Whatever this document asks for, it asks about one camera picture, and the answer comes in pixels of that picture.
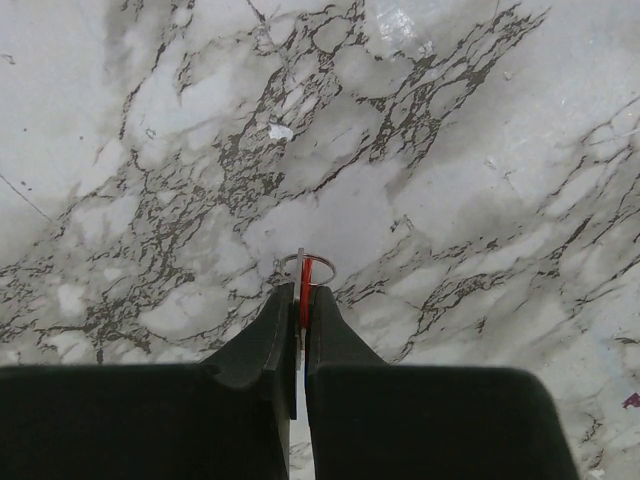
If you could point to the grey key organizer red handle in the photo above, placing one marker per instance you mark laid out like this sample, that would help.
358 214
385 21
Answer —
302 303

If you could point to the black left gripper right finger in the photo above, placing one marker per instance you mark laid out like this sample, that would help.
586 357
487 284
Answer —
373 420

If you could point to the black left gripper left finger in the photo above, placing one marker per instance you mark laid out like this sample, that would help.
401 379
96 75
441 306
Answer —
225 417

